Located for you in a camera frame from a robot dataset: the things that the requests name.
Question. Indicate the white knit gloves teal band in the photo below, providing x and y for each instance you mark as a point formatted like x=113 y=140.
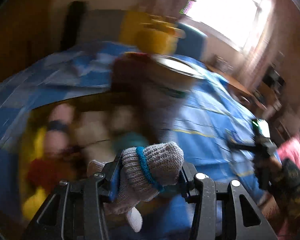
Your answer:
x=155 y=165

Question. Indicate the pink quilt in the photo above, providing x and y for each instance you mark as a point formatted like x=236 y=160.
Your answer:
x=295 y=150

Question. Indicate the white tin can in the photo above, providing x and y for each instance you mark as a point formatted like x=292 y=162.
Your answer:
x=165 y=100

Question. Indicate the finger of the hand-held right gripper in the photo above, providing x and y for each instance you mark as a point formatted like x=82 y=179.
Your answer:
x=240 y=142

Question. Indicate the blue yellow grey headboard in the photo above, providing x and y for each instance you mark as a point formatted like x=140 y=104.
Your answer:
x=192 y=40

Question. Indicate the pink socks with navy band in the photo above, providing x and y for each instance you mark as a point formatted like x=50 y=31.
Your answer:
x=60 y=112

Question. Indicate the wooden desk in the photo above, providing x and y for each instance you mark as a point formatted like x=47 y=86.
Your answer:
x=237 y=87

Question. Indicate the window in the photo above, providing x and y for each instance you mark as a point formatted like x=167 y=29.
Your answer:
x=227 y=12

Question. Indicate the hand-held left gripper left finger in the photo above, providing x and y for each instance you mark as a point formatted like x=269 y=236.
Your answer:
x=113 y=180

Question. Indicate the yellow giraffe plush toy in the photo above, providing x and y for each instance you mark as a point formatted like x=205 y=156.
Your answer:
x=150 y=37

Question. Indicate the wooden wardrobe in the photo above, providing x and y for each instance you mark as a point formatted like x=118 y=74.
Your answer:
x=15 y=42

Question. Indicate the black post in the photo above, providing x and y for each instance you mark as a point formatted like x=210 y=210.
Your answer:
x=73 y=25

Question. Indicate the gold-lined cardboard box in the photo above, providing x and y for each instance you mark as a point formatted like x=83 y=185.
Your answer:
x=37 y=142

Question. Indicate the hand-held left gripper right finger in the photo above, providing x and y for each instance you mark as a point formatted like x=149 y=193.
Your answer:
x=187 y=180

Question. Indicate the blue plaid bed sheet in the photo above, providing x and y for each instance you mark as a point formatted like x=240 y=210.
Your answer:
x=210 y=120

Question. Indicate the person's right hand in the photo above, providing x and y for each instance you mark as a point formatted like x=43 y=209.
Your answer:
x=272 y=163

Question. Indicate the red fuzzy sock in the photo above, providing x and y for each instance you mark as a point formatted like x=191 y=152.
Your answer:
x=45 y=172

